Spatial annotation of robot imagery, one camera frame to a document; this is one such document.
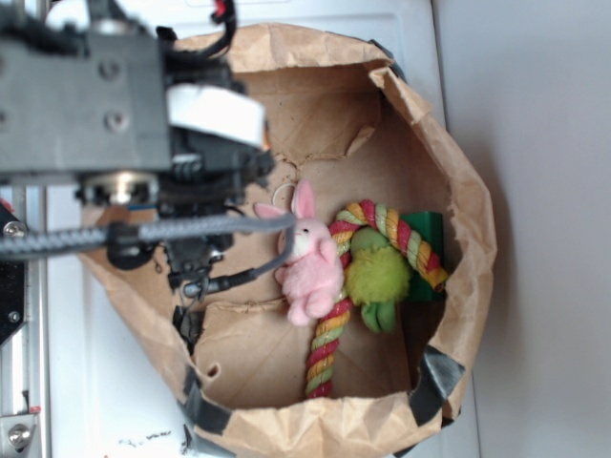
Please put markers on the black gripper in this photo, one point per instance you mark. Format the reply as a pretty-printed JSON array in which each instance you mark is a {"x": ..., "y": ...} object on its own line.
[{"x": 210, "y": 169}]

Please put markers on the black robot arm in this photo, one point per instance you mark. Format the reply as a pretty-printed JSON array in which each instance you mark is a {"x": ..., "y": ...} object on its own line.
[{"x": 132, "y": 121}]

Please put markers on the green block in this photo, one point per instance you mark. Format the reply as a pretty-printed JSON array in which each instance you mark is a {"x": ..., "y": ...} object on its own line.
[{"x": 428, "y": 281}]

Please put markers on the aluminium extrusion rail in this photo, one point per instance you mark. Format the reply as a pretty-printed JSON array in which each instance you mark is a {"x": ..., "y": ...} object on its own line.
[{"x": 25, "y": 378}]

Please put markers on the multicolour twisted rope toy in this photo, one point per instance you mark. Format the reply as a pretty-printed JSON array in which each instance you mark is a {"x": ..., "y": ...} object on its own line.
[{"x": 329, "y": 329}]

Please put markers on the pink plush bunny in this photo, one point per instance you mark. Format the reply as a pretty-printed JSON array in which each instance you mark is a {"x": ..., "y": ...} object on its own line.
[{"x": 312, "y": 277}]

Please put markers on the green fluffy plush toy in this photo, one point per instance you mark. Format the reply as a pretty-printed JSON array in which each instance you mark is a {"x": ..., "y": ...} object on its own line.
[{"x": 377, "y": 279}]

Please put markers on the black mounting plate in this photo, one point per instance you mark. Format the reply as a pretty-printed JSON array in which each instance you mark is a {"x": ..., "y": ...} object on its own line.
[{"x": 13, "y": 278}]

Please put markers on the brown paper bag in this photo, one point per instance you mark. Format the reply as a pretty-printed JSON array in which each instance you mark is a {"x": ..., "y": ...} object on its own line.
[{"x": 362, "y": 344}]

